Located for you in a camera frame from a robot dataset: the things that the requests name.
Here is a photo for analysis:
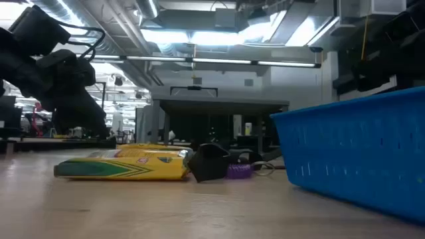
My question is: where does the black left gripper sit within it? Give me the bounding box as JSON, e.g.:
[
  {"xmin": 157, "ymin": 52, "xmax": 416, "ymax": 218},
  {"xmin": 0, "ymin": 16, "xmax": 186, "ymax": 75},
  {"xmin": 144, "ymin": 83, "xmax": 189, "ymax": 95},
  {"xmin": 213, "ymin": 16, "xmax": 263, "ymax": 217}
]
[{"xmin": 35, "ymin": 48, "xmax": 111, "ymax": 140}]

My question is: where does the large black binder clip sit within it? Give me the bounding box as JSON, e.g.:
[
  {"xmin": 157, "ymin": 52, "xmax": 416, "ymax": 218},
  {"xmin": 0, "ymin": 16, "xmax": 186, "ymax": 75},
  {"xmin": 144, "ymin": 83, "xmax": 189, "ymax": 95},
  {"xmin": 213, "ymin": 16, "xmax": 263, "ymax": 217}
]
[{"xmin": 187, "ymin": 143, "xmax": 231, "ymax": 183}]

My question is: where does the purple coil keychain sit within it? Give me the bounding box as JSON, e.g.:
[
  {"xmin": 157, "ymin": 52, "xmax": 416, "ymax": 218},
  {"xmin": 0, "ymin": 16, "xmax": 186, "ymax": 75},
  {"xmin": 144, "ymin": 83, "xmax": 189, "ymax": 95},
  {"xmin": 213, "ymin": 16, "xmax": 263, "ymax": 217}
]
[{"xmin": 226, "ymin": 160, "xmax": 276, "ymax": 181}]

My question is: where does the blue plastic basket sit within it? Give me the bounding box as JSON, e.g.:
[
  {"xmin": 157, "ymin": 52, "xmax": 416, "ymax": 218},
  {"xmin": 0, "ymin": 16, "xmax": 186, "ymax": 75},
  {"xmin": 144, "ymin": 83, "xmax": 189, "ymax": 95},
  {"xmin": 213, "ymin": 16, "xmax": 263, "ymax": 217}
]
[{"xmin": 270, "ymin": 86, "xmax": 425, "ymax": 223}]

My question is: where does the red desk lamp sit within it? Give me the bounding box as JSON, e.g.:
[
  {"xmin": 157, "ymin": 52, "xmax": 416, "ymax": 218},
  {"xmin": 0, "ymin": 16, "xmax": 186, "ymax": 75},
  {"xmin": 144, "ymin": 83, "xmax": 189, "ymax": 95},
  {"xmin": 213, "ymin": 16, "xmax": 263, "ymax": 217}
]
[{"xmin": 31, "ymin": 102, "xmax": 46, "ymax": 139}]

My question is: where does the black monitor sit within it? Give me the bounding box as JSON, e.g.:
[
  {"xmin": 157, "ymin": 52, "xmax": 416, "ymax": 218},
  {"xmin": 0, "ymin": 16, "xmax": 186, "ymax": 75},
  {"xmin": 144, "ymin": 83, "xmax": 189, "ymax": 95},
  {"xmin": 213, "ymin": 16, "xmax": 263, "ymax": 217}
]
[{"xmin": 0, "ymin": 95, "xmax": 23, "ymax": 139}]

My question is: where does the grey metal riser shelf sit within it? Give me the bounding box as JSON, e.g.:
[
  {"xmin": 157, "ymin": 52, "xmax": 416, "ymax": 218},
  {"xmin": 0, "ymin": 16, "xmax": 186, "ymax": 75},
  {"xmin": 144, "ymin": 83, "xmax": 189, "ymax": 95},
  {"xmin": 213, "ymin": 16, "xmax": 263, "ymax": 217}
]
[{"xmin": 151, "ymin": 94, "xmax": 290, "ymax": 154}]

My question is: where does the long LED light bar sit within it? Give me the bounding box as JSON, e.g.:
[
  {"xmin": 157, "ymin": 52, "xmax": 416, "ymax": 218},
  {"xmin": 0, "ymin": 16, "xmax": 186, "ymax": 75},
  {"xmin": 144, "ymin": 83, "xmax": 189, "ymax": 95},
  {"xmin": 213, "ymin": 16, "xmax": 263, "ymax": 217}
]
[{"xmin": 89, "ymin": 54, "xmax": 322, "ymax": 69}]

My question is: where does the black aluminium table frame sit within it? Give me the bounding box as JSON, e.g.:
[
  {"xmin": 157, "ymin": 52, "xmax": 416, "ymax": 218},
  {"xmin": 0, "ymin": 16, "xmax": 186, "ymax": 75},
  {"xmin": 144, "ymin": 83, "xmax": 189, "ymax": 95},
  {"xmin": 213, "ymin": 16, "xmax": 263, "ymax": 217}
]
[{"xmin": 13, "ymin": 137, "xmax": 118, "ymax": 154}]

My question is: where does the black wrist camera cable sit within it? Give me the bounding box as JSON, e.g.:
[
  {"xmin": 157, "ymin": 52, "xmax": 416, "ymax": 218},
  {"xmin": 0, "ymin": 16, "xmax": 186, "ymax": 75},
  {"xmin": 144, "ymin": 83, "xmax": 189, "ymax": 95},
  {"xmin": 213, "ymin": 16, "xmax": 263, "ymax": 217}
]
[{"xmin": 56, "ymin": 21, "xmax": 107, "ymax": 62}]

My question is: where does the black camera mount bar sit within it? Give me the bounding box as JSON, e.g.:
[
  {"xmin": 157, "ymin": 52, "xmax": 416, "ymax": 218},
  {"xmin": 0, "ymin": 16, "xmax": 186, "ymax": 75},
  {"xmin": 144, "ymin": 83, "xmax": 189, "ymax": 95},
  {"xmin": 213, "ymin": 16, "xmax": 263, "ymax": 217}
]
[{"xmin": 169, "ymin": 85, "xmax": 219, "ymax": 98}]

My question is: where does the yellow hanging cable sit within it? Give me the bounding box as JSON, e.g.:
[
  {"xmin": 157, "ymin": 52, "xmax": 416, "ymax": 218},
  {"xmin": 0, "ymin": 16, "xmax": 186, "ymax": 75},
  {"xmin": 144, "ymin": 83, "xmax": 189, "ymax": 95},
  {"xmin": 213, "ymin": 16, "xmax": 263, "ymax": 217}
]
[{"xmin": 361, "ymin": 15, "xmax": 370, "ymax": 61}]

